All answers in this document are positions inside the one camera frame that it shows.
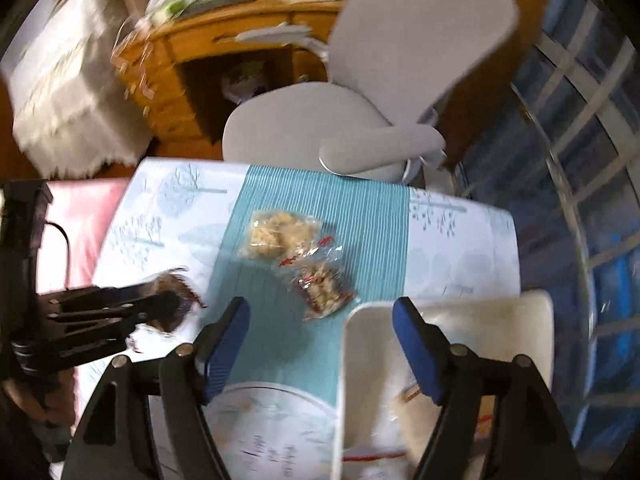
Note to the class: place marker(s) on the wooden desk with drawers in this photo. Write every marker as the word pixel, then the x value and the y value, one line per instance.
pixel 165 85

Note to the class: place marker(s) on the white lace furniture cover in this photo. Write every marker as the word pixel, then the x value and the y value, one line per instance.
pixel 65 85

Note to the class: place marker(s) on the white plastic bin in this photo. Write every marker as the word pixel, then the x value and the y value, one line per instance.
pixel 370 360

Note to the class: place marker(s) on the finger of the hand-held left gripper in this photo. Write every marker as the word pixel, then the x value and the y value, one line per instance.
pixel 100 335
pixel 100 295

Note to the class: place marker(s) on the crumpled pale bag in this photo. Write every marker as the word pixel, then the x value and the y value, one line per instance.
pixel 245 80

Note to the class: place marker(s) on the clear wrapper with red strip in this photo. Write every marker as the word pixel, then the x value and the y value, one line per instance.
pixel 307 252

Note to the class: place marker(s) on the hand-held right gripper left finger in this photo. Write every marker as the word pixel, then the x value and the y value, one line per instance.
pixel 227 345

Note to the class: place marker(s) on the tree print tablecloth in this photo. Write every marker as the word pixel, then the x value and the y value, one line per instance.
pixel 350 220

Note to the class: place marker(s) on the metal window grille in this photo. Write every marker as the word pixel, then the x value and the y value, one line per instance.
pixel 590 160

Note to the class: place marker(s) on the dark brown snack packet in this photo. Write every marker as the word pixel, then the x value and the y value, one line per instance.
pixel 175 282

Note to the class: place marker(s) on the pink blanket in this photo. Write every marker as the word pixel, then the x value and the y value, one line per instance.
pixel 85 210

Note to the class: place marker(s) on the clear packet of yellow cookies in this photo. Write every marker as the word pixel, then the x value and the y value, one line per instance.
pixel 277 232

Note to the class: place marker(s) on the clear red nut packet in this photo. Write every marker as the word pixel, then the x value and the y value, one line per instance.
pixel 322 290

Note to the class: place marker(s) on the grey office chair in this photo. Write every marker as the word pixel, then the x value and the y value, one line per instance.
pixel 415 25

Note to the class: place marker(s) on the crumpled green white bag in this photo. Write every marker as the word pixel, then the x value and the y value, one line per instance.
pixel 175 2

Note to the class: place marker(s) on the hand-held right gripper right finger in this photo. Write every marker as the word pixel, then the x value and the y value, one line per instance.
pixel 415 350

